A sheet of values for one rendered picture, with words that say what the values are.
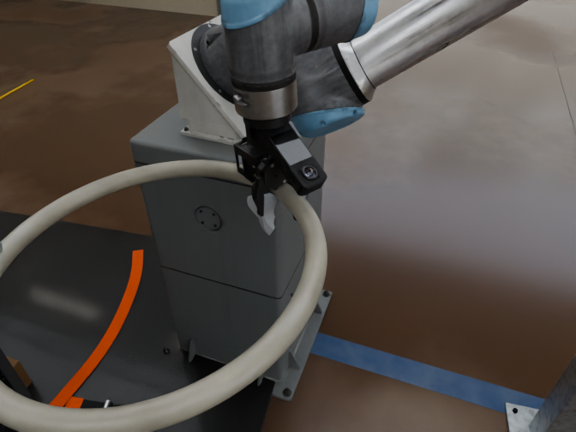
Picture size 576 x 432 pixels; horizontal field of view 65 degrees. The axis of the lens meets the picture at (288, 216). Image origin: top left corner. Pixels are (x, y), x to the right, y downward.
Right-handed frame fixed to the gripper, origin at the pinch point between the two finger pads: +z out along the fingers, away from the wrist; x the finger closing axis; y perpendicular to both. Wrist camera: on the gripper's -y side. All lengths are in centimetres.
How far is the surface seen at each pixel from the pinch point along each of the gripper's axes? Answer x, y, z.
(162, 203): 4, 49, 21
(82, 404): 44, 54, 80
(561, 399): -57, -40, 70
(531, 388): -74, -30, 95
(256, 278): -9, 28, 41
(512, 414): -60, -30, 94
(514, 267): -122, 4, 96
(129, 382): 30, 55, 85
